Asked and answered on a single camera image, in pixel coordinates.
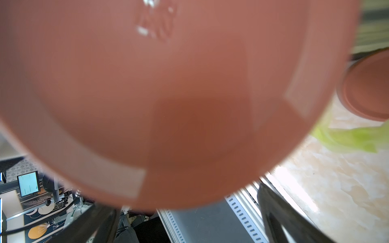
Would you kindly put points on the green plastic bin liner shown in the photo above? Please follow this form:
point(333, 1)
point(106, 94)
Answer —
point(366, 139)

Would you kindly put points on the closed jar brown lid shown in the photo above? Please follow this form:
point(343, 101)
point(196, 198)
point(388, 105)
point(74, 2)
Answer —
point(365, 89)

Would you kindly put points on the computer monitor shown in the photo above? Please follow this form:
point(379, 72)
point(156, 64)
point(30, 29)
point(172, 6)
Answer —
point(28, 184)

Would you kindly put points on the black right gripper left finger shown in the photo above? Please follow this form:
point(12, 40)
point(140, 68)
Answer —
point(99, 220)

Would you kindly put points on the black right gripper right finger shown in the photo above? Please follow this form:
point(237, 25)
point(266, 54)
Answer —
point(279, 217)

